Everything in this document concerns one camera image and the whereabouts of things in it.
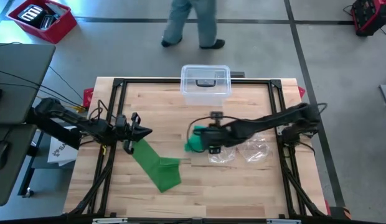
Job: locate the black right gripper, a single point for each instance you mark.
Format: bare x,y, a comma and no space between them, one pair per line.
214,137

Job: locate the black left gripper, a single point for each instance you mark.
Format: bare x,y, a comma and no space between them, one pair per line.
123,132

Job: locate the clear plastic bag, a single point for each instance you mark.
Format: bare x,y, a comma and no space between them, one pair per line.
255,151
222,157

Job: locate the teal bandage roll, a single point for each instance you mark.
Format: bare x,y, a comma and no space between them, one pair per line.
193,141

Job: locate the light green bandage strip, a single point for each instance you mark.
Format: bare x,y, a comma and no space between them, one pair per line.
162,174

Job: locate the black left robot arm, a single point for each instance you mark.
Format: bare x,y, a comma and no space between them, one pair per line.
71,119

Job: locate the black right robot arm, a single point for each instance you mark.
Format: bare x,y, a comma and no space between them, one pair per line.
267,119

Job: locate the white printed cardboard box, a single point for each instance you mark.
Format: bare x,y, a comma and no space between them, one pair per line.
60,154

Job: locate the person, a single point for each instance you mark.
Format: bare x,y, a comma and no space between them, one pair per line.
208,21

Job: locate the black desk leg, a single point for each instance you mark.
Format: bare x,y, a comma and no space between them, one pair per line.
28,174

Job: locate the red plastic crate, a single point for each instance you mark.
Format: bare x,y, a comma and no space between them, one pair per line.
60,29

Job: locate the grey desk top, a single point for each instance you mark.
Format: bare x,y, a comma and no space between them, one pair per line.
25,59
9,183

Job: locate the black computer mouse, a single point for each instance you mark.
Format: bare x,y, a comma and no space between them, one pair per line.
0,154

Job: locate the small black silver device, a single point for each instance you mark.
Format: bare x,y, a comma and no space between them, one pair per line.
47,22

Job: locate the black white striped device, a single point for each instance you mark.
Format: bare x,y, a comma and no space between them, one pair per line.
31,14

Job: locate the red and black equipment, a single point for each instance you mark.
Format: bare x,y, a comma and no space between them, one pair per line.
370,17

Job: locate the silver bracket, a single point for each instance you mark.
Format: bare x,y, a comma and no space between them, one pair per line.
284,221
109,221

